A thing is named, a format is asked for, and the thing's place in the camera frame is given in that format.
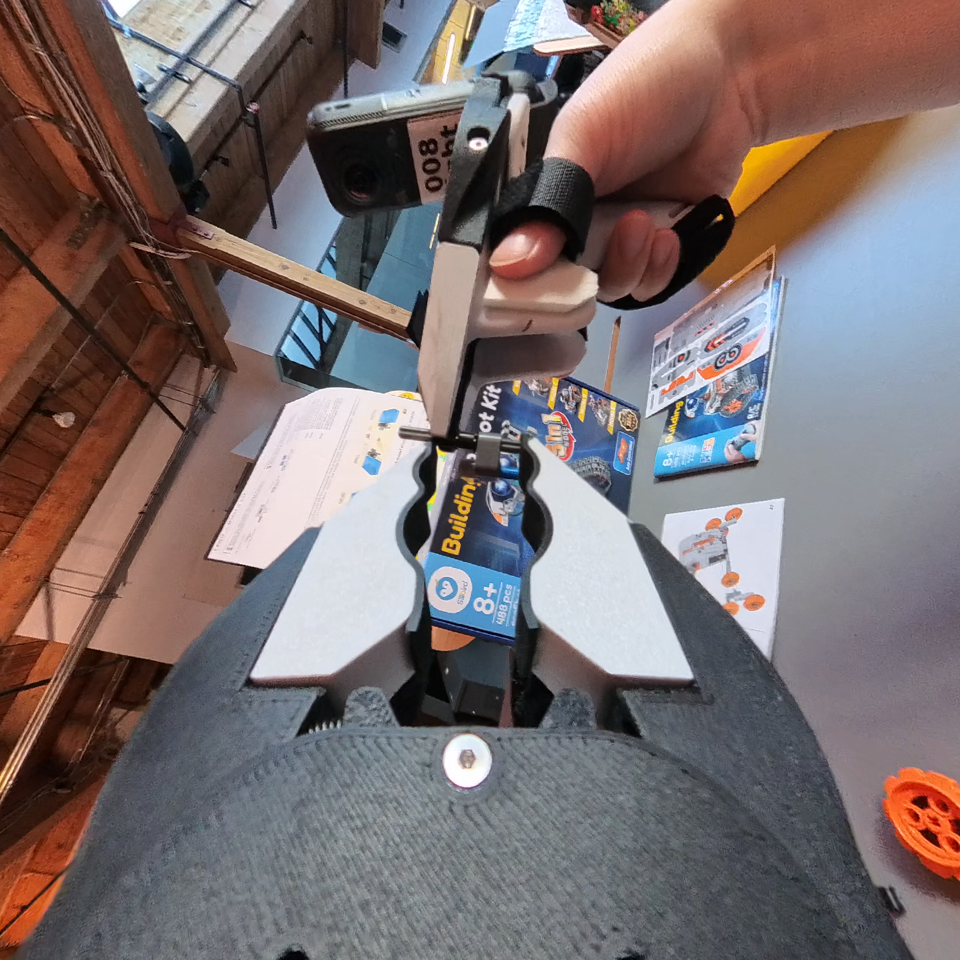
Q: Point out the blue manual booklet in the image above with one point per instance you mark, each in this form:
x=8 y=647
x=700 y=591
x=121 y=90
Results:
x=712 y=442

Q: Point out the wooden post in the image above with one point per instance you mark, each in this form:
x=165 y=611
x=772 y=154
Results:
x=292 y=277

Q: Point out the open instruction booklet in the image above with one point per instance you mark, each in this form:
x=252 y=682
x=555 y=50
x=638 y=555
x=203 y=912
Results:
x=757 y=540

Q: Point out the flower picture box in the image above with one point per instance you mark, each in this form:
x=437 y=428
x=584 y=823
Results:
x=611 y=15

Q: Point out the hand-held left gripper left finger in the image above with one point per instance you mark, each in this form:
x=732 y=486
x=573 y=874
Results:
x=345 y=592

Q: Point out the white printed sign board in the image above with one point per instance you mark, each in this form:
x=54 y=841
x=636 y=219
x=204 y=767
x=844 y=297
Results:
x=315 y=465

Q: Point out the small black peg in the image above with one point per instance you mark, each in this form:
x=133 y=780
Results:
x=892 y=900

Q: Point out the black axle with grey connector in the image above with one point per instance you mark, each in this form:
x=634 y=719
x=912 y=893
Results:
x=487 y=450

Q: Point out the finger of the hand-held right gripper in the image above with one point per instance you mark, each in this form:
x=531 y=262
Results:
x=547 y=304
x=450 y=337

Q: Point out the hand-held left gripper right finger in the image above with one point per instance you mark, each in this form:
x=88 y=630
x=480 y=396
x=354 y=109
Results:
x=607 y=592

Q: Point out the blue robot kit box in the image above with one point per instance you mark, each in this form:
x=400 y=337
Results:
x=480 y=555

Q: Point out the grey desk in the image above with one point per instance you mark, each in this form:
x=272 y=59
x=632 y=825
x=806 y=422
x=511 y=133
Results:
x=862 y=450

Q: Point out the person's right forearm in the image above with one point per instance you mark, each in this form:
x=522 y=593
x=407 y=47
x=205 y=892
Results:
x=862 y=60

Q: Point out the person's right hand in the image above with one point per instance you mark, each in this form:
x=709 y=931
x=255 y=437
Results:
x=660 y=127

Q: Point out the light bulb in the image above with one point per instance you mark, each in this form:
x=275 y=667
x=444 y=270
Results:
x=64 y=418

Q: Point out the orange toy wheel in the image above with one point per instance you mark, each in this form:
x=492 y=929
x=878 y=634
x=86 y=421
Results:
x=926 y=821

